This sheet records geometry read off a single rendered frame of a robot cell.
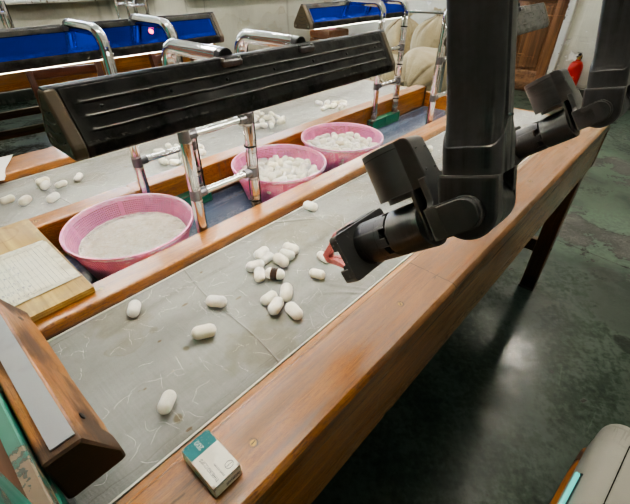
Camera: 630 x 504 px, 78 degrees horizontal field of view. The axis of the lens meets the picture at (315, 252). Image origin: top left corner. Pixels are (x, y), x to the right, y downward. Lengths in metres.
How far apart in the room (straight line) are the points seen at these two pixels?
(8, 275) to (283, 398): 0.54
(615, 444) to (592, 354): 0.67
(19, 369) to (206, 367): 0.22
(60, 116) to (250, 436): 0.41
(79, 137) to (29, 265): 0.41
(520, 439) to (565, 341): 0.53
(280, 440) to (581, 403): 1.34
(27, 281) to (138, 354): 0.26
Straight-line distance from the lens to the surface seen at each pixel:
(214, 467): 0.48
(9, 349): 0.57
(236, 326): 0.66
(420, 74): 4.01
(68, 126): 0.50
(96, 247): 0.94
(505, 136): 0.41
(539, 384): 1.69
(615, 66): 0.85
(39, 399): 0.50
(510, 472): 1.45
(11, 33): 1.08
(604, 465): 1.23
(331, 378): 0.55
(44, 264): 0.86
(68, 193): 1.20
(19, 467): 0.45
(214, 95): 0.58
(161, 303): 0.73
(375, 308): 0.65
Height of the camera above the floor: 1.21
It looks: 36 degrees down
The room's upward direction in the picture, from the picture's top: straight up
